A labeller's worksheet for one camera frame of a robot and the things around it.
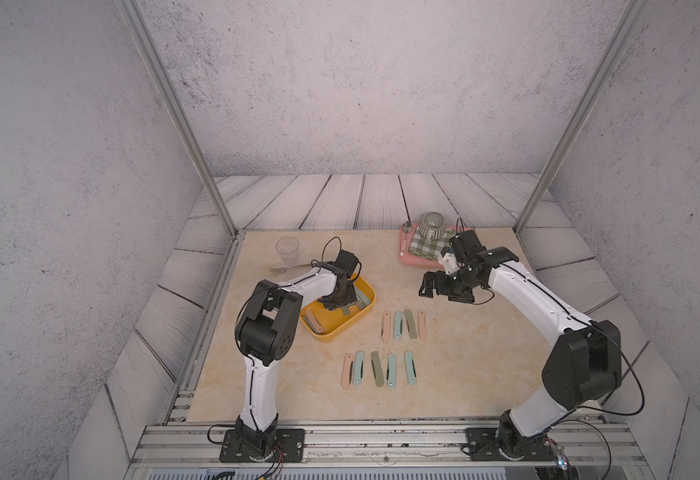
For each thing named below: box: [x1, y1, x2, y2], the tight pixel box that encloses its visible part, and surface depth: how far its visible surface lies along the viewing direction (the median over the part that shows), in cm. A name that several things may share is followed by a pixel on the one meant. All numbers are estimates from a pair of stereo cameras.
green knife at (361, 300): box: [353, 282, 370, 310], surface depth 101 cm
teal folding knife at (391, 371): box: [386, 353, 396, 389], surface depth 86 cm
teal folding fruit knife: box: [354, 351, 365, 386], surface depth 88 cm
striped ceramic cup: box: [420, 211, 446, 241], surface depth 117 cm
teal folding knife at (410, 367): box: [404, 350, 417, 385], surface depth 87 cm
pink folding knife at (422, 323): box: [418, 309, 427, 340], surface depth 97 cm
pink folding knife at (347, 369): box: [341, 353, 354, 390], surface depth 87 cm
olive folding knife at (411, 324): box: [404, 309, 418, 339], surface depth 96 cm
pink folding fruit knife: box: [381, 311, 391, 341], surface depth 95 cm
